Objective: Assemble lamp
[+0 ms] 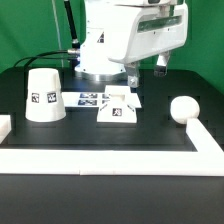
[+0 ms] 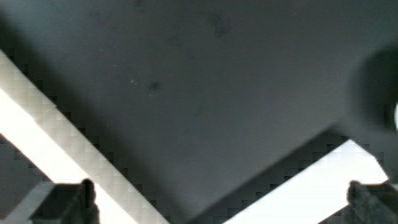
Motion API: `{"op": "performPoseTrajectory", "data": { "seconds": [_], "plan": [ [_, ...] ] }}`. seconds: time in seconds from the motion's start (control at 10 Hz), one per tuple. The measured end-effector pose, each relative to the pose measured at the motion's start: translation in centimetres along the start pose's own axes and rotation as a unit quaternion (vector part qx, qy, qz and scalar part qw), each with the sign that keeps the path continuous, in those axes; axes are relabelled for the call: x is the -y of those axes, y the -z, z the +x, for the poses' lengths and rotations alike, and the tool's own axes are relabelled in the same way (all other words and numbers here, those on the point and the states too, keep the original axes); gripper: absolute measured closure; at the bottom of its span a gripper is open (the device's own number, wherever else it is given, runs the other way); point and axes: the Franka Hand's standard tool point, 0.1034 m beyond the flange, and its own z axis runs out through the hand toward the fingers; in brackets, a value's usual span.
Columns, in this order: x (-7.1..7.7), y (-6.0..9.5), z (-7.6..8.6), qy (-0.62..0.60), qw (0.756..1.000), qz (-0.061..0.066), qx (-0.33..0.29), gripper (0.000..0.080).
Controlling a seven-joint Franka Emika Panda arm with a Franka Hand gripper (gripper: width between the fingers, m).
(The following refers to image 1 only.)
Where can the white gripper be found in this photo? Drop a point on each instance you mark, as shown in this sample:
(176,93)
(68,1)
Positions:
(135,32)

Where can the white lamp base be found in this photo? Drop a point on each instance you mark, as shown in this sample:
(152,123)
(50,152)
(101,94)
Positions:
(120,107)

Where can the white lamp bulb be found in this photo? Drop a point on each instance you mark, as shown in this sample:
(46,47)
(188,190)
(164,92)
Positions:
(183,108)

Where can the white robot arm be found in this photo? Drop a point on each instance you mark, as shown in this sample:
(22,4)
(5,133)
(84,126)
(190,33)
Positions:
(94,64)

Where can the white lamp shade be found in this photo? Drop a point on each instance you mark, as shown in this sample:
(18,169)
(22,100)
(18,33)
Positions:
(44,99)

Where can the white marker sheet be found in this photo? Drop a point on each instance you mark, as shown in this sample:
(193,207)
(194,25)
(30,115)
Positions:
(84,99)

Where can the white L-shaped fence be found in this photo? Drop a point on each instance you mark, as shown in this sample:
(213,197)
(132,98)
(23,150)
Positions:
(206,160)

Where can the white block at left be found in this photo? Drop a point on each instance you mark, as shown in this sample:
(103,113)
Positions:
(5,126)

